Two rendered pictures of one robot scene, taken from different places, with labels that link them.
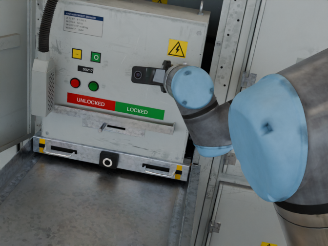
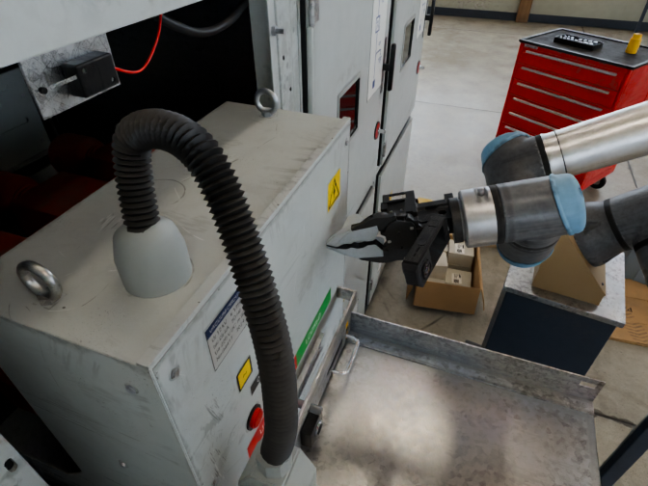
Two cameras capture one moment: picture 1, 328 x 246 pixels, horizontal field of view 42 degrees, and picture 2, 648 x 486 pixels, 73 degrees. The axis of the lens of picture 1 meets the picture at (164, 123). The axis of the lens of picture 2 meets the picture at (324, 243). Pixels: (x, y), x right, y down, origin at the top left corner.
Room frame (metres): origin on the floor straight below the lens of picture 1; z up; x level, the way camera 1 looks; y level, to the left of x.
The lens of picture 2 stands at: (1.08, 0.56, 1.67)
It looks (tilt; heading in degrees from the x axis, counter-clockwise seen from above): 39 degrees down; 286
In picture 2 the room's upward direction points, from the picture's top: straight up
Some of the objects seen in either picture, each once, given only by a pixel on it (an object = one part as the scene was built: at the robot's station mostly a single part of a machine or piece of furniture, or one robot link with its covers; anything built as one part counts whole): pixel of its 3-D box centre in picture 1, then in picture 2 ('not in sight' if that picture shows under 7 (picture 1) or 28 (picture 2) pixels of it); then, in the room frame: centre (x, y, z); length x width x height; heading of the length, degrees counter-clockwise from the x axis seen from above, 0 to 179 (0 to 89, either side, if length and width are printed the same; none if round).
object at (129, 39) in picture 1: (116, 88); (296, 336); (1.24, 0.16, 1.15); 0.48 x 0.01 x 0.48; 85
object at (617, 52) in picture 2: not in sight; (568, 112); (0.30, -2.59, 0.51); 0.70 x 0.48 x 1.03; 143
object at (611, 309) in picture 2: not in sight; (565, 270); (0.63, -0.62, 0.74); 0.34 x 0.32 x 0.02; 78
